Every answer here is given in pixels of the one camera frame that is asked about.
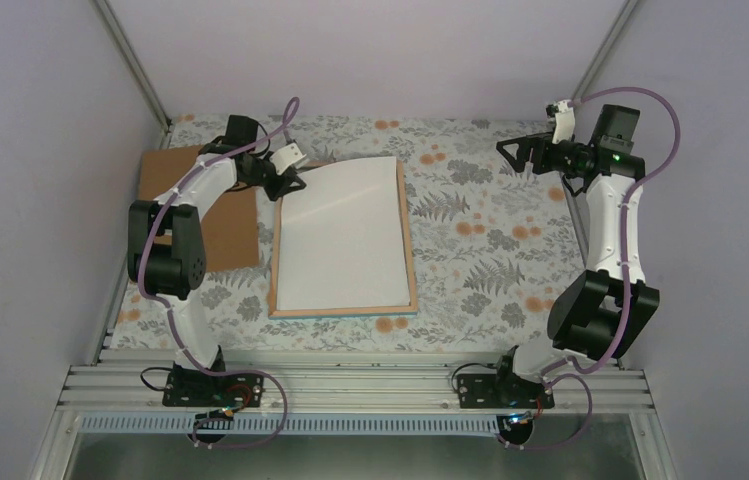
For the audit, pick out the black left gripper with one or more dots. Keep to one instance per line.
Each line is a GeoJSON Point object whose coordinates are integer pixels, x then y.
{"type": "Point", "coordinates": [282, 186]}

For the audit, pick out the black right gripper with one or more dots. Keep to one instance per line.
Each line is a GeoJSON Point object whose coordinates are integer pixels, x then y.
{"type": "Point", "coordinates": [538, 142]}

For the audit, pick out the brown cardboard backing board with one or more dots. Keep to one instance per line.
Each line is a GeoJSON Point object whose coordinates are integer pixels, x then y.
{"type": "Point", "coordinates": [229, 229]}

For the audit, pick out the sunflower photo print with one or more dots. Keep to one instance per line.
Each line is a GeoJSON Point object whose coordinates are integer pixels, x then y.
{"type": "Point", "coordinates": [341, 232]}

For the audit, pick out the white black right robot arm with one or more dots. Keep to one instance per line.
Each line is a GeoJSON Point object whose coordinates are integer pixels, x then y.
{"type": "Point", "coordinates": [603, 311]}

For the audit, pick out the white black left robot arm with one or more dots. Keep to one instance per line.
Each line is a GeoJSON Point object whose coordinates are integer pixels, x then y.
{"type": "Point", "coordinates": [166, 249]}

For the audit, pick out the floral patterned tablecloth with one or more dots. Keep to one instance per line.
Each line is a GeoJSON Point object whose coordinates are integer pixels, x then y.
{"type": "Point", "coordinates": [492, 249]}

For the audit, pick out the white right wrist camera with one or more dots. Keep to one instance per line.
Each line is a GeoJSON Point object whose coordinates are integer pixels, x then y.
{"type": "Point", "coordinates": [561, 117]}

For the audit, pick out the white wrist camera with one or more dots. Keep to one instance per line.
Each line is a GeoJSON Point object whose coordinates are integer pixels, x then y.
{"type": "Point", "coordinates": [561, 117]}
{"type": "Point", "coordinates": [287, 157]}

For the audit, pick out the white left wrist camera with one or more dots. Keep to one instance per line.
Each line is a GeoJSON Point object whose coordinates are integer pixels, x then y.
{"type": "Point", "coordinates": [287, 157]}

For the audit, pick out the right aluminium corner post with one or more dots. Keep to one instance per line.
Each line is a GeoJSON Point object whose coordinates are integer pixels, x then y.
{"type": "Point", "coordinates": [606, 47]}

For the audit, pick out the aluminium corner post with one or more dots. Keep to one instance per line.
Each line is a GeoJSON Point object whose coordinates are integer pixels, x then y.
{"type": "Point", "coordinates": [127, 52]}
{"type": "Point", "coordinates": [606, 47]}

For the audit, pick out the left aluminium corner post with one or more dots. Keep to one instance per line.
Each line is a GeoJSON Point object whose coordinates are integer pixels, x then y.
{"type": "Point", "coordinates": [127, 52]}

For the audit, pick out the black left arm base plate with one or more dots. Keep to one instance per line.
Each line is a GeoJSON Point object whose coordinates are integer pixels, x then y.
{"type": "Point", "coordinates": [191, 388]}

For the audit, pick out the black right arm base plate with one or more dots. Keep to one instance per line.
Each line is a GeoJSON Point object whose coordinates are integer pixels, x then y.
{"type": "Point", "coordinates": [486, 391]}

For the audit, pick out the aluminium mounting rail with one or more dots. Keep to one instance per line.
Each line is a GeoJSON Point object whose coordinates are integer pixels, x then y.
{"type": "Point", "coordinates": [352, 389]}

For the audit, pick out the grey slotted cable duct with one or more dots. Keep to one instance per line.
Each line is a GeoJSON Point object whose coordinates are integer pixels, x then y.
{"type": "Point", "coordinates": [293, 424]}

